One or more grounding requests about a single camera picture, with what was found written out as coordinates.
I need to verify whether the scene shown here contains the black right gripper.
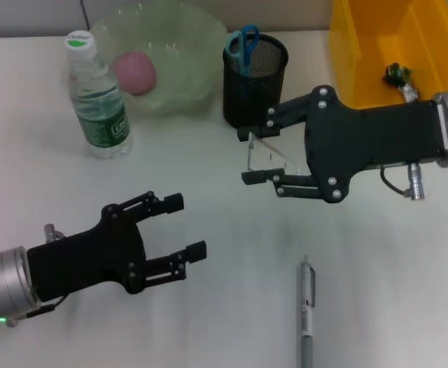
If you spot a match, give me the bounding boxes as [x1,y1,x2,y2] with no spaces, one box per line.
[236,84,448,204]

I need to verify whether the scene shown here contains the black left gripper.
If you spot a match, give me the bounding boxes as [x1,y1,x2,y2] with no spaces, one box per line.
[27,190,209,304]

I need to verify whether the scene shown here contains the transparent plastic ruler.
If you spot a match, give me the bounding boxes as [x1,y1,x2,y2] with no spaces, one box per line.
[245,132,312,176]

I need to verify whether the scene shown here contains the blue capped scissors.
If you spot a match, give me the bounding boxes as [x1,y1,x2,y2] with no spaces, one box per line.
[227,25,262,77]

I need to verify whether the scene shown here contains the clear green-label water bottle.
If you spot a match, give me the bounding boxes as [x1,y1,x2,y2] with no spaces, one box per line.
[63,31,133,160]

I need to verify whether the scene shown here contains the green plastic wrapper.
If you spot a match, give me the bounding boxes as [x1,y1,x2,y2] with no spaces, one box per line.
[383,63,420,103]

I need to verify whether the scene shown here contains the pink peach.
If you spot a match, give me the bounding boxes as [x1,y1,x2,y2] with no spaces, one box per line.
[111,51,158,96]

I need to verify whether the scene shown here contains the black mesh pen holder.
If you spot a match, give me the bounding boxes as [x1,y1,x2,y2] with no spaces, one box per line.
[222,33,289,130]

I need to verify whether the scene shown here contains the translucent green fruit bowl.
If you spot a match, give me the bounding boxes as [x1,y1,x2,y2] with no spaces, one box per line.
[89,2,228,116]

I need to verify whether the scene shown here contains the grey clear pen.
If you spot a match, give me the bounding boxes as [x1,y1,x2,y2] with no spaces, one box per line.
[295,255,318,368]

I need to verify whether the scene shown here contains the yellow plastic bin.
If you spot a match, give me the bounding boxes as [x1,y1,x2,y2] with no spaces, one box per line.
[328,0,448,108]

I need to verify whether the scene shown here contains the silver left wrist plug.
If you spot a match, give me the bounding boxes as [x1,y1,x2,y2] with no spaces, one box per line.
[43,224,66,243]

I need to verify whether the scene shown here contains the right wrist plug with cable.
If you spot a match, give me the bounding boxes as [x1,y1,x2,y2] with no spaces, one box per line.
[380,160,427,202]

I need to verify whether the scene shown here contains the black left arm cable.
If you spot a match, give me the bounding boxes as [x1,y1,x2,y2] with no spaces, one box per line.
[5,294,67,327]

